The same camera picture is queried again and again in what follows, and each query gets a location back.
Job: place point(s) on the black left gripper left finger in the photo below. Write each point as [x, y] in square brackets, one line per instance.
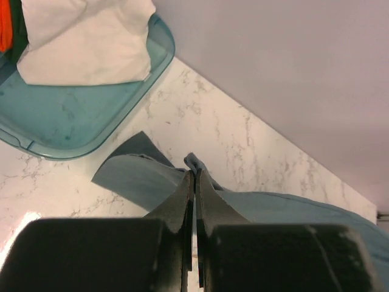
[152, 253]

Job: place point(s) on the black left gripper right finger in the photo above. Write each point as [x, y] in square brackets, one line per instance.
[237, 254]

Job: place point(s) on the grey-blue t-shirt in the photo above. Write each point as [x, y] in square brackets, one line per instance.
[139, 172]

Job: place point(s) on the teal plastic bin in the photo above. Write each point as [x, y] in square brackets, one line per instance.
[68, 122]

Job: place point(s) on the crumpled white t-shirt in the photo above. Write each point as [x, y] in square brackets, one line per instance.
[85, 43]

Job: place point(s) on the dark green t-shirt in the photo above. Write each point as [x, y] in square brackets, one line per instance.
[20, 40]

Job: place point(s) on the orange t-shirt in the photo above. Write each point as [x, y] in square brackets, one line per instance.
[6, 33]

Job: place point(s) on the right aluminium frame post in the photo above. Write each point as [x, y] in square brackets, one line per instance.
[382, 216]

